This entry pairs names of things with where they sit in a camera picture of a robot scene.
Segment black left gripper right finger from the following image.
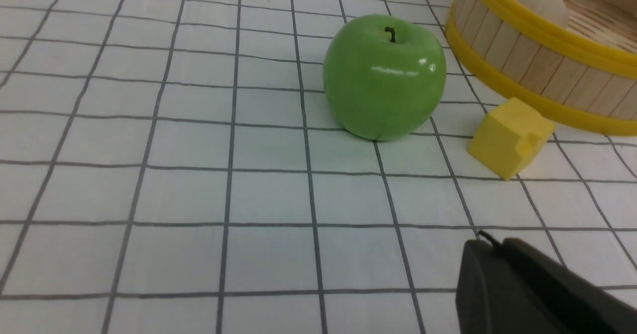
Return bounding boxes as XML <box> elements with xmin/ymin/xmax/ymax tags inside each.
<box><xmin>501</xmin><ymin>238</ymin><xmax>637</xmax><ymax>334</ymax></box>

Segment bamboo steamer tray yellow rims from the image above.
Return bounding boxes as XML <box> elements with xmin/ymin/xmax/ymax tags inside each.
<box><xmin>445</xmin><ymin>0</ymin><xmax>637</xmax><ymax>136</ymax></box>

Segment white bun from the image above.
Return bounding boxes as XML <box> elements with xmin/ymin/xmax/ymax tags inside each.
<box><xmin>516</xmin><ymin>0</ymin><xmax>569</xmax><ymax>29</ymax></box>

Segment white grid tablecloth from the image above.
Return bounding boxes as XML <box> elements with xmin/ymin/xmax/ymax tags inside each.
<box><xmin>0</xmin><ymin>0</ymin><xmax>636</xmax><ymax>334</ymax></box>

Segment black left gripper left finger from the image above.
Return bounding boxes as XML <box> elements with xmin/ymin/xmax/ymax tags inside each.
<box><xmin>455</xmin><ymin>239</ymin><xmax>572</xmax><ymax>334</ymax></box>

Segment green apple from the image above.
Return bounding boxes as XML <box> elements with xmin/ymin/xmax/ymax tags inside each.
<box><xmin>322</xmin><ymin>14</ymin><xmax>447</xmax><ymax>141</ymax></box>

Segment yellow foam cube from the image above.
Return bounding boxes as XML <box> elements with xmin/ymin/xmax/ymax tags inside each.
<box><xmin>468</xmin><ymin>98</ymin><xmax>555</xmax><ymax>181</ymax></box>

